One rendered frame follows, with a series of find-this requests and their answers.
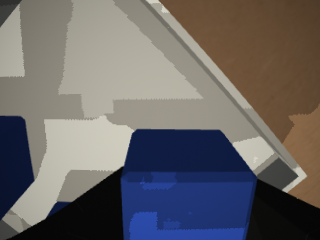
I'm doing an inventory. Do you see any blue block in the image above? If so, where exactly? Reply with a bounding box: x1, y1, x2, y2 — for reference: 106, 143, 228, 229
0, 116, 35, 220
46, 201, 71, 218
121, 129, 257, 240

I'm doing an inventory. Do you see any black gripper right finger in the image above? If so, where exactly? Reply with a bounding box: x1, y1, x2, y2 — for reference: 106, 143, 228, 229
246, 179, 320, 240

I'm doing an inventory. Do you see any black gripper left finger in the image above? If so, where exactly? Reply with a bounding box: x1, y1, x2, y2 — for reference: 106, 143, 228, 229
6, 166, 124, 240

